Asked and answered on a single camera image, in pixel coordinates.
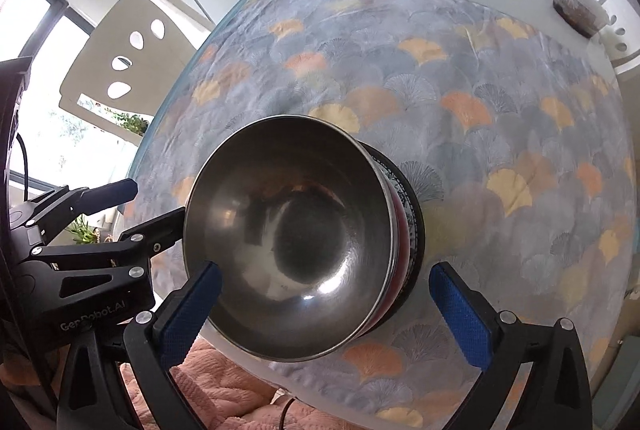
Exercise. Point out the wide floral rim ceramic plate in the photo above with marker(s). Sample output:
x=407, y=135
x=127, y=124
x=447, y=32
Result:
x=419, y=230

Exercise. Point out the white chair with oval holes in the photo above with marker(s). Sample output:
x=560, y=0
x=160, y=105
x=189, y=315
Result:
x=100, y=60
x=620, y=35

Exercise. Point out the pink quilted cloth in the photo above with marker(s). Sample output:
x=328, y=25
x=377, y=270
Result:
x=225, y=385

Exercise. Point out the green potted plant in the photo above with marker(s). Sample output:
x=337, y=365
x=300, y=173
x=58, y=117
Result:
x=82, y=230
x=130, y=122

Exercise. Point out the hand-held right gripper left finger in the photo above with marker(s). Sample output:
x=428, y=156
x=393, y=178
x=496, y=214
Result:
x=190, y=315

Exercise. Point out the clear plastic food container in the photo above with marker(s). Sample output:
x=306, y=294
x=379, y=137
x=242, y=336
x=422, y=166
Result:
x=580, y=7

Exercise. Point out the steel bowl with pink outside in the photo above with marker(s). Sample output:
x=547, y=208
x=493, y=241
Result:
x=280, y=235

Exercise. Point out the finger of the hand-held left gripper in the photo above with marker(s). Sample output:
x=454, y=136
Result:
x=100, y=197
x=145, y=235

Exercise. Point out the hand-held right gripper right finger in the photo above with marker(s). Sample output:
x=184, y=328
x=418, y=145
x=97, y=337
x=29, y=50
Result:
x=460, y=315

